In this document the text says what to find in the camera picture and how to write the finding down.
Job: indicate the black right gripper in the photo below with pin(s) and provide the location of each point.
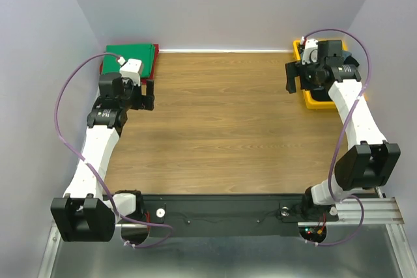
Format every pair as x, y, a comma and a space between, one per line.
293, 69

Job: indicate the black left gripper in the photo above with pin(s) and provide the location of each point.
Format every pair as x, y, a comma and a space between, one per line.
144, 101

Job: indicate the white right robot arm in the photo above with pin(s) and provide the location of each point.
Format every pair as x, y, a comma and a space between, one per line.
370, 159

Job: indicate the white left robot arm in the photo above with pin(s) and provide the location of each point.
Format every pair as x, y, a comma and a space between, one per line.
85, 213

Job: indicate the yellow plastic bin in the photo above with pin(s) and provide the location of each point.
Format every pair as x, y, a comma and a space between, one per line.
319, 99

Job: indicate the black crumpled t-shirt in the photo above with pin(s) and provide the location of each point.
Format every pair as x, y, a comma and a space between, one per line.
350, 58

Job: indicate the folded green t-shirt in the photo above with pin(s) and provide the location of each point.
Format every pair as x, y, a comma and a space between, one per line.
130, 58

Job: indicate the folded red t-shirt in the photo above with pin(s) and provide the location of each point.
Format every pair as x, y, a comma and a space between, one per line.
155, 51

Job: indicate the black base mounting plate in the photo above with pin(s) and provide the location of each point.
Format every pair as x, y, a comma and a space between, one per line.
219, 215

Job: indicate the small electronics board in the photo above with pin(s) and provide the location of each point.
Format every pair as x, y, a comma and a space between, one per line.
310, 233

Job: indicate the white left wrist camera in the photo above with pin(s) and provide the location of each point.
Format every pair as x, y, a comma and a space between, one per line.
132, 69

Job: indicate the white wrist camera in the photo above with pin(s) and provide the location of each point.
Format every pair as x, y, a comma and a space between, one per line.
132, 69
309, 48

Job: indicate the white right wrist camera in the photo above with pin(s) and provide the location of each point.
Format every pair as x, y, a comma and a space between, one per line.
309, 48

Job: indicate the aluminium extrusion rail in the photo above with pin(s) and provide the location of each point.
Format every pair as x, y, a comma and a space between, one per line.
379, 210

